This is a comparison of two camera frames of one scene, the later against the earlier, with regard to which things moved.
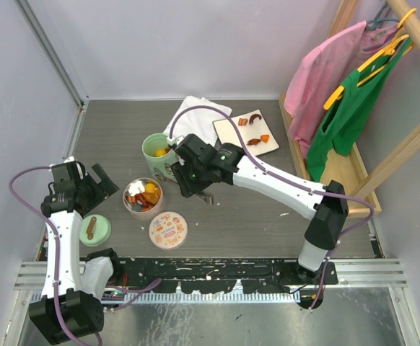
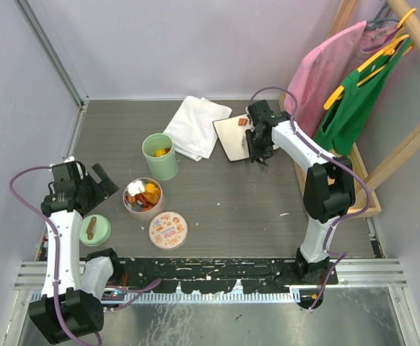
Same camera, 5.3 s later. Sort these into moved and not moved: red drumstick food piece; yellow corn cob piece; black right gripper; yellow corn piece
Moved: black right gripper
Not moved: red drumstick food piece; yellow corn cob piece; yellow corn piece
